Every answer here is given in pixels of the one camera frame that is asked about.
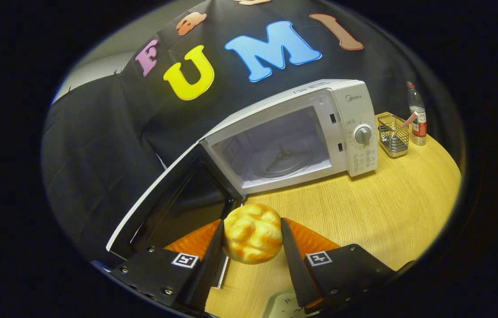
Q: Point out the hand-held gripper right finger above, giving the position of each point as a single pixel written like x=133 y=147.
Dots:
x=295 y=269

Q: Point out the white microwave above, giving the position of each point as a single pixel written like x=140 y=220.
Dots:
x=355 y=106

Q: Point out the cream plastic tray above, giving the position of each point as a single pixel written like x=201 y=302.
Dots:
x=282 y=304

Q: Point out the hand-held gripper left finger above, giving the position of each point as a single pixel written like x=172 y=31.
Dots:
x=211 y=265

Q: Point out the red striped straw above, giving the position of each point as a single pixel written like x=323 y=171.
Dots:
x=408 y=119

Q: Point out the golden bread roll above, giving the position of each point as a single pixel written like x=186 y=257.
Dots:
x=252 y=234

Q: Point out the glass turntable plate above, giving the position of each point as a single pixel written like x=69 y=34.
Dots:
x=282 y=168

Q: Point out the clear plastic water bottle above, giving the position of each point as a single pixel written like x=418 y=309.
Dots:
x=419 y=123

